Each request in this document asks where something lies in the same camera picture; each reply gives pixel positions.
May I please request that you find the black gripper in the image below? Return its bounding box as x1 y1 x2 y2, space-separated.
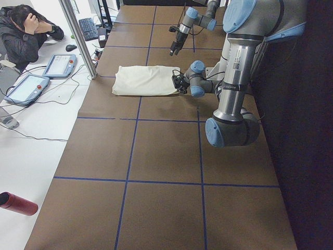
172 73 190 94
169 26 186 56

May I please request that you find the cream long-sleeve cat T-shirt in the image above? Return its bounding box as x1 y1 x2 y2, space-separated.
112 66 180 96

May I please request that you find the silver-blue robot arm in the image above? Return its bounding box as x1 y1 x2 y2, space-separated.
169 1 221 56
172 0 308 147

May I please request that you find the black box with label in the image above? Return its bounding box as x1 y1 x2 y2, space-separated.
98 27 108 48

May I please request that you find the black keyboard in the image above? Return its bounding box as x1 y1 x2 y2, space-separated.
79 18 98 41

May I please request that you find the black computer mouse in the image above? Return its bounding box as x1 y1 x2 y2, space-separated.
65 44 77 52

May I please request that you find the far teach pendant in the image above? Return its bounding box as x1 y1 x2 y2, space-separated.
42 54 77 79

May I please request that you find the teach pendant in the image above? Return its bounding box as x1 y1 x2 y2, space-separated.
42 54 77 79
4 74 50 106

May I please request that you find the seated person in black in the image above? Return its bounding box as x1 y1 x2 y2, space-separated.
1 4 65 72

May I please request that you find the near teach pendant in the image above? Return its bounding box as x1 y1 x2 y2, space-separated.
4 74 50 106

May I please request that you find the red cylinder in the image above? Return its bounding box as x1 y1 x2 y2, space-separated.
1 192 39 216

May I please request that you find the aluminium frame post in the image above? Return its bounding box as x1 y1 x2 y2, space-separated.
59 0 97 79

